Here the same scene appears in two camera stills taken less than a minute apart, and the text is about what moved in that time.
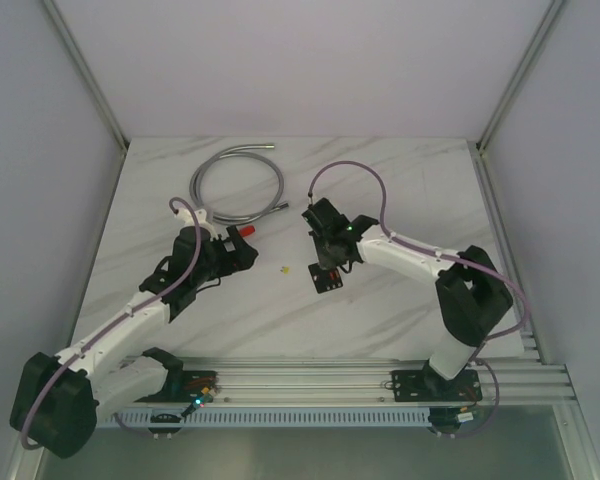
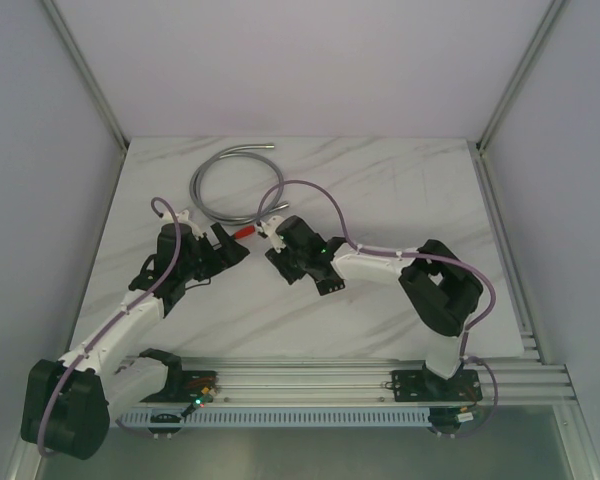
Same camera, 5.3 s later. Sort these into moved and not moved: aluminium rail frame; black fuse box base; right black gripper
Moved: right black gripper
Not moved: aluminium rail frame; black fuse box base
